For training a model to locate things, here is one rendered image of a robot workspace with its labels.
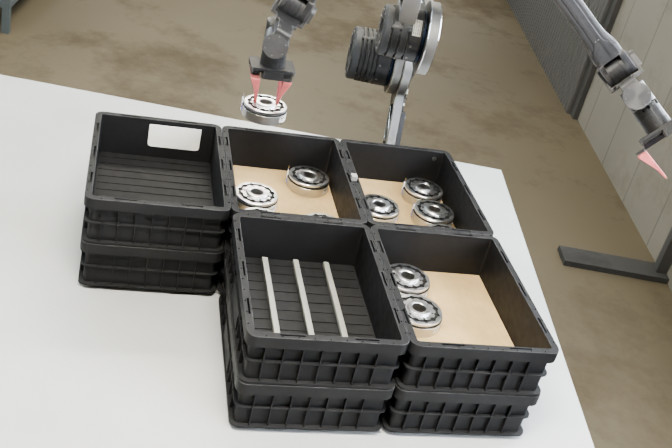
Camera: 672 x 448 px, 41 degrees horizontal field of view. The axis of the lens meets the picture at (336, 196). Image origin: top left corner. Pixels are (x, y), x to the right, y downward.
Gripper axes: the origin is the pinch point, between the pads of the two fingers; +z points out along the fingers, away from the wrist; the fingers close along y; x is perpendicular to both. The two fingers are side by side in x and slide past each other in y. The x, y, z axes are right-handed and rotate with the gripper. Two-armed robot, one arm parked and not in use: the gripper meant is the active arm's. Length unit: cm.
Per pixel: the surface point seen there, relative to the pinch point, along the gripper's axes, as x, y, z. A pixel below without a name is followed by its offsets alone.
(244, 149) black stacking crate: 7.7, -2.0, 17.8
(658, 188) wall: 135, 208, 85
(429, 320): -54, 32, 19
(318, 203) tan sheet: -7.2, 15.8, 22.5
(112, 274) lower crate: -31, -31, 30
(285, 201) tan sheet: -7.8, 7.6, 22.4
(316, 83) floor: 261, 68, 108
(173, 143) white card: 7.4, -19.5, 17.9
